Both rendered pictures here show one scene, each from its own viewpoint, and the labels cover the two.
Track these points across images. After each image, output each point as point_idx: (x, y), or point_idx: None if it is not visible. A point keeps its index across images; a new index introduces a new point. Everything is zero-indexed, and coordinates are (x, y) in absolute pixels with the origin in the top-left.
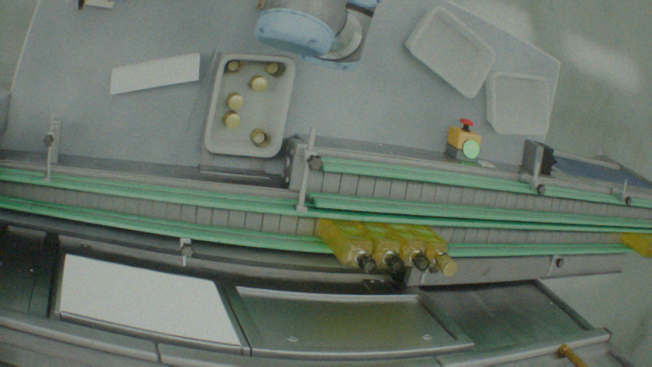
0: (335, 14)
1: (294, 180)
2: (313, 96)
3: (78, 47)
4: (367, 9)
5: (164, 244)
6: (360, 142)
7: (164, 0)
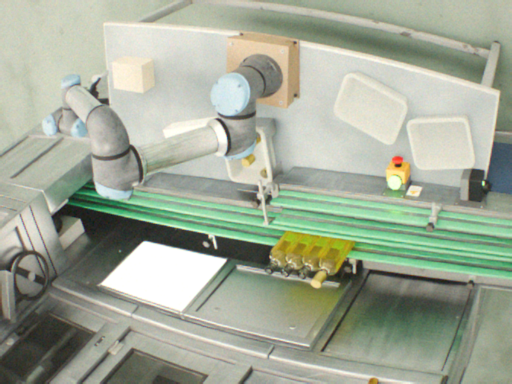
0: (112, 180)
1: None
2: (298, 144)
3: (144, 110)
4: (236, 116)
5: None
6: (328, 174)
7: (184, 81)
